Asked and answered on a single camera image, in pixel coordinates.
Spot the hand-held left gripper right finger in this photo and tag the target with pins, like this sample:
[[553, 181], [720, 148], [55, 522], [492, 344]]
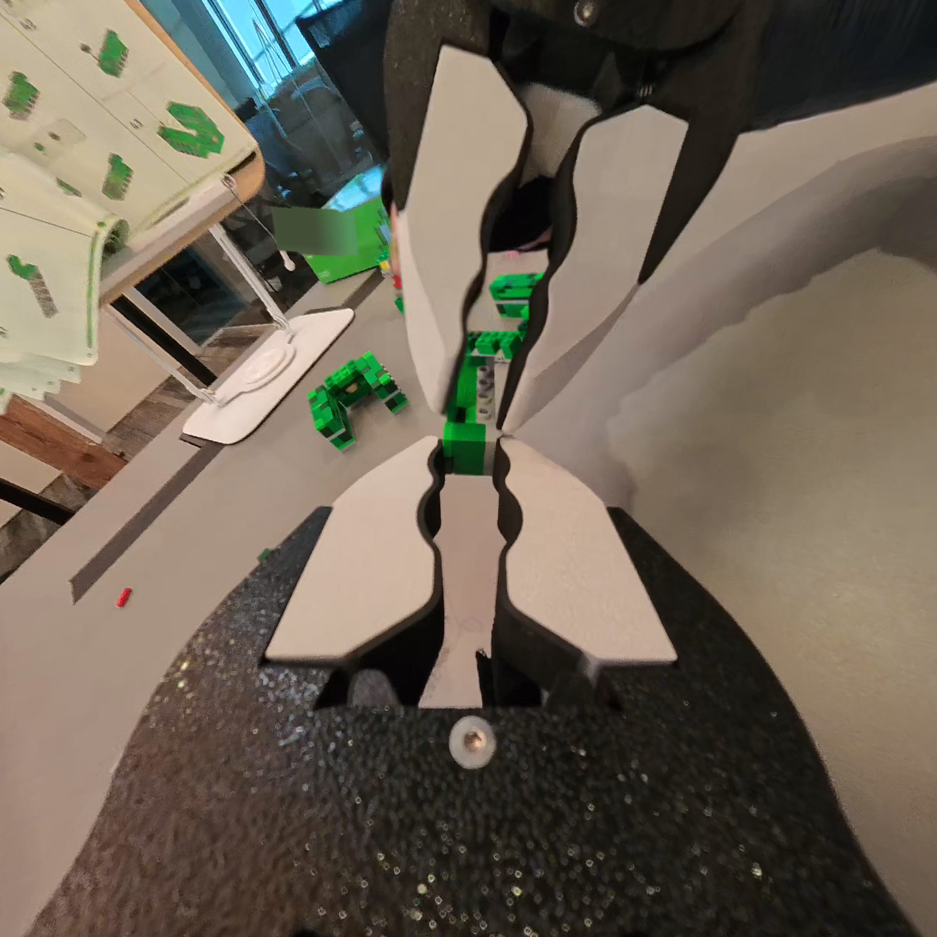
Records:
[[578, 578]]

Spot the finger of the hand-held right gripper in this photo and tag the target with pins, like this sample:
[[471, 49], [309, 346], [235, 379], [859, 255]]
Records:
[[454, 219], [607, 234]]

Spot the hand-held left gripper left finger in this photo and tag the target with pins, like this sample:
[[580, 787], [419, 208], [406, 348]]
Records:
[[359, 571]]

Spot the green toy brick build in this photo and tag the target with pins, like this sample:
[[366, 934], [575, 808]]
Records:
[[468, 439]]

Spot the green cardboard box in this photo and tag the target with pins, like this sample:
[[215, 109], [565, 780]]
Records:
[[344, 267]]

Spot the green toy brick arch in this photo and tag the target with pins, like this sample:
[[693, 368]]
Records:
[[355, 392]]

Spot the white book stand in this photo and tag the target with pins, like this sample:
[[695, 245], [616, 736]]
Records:
[[278, 366]]

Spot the white instruction booklet green prints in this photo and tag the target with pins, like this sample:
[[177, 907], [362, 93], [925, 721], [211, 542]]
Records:
[[110, 146]]

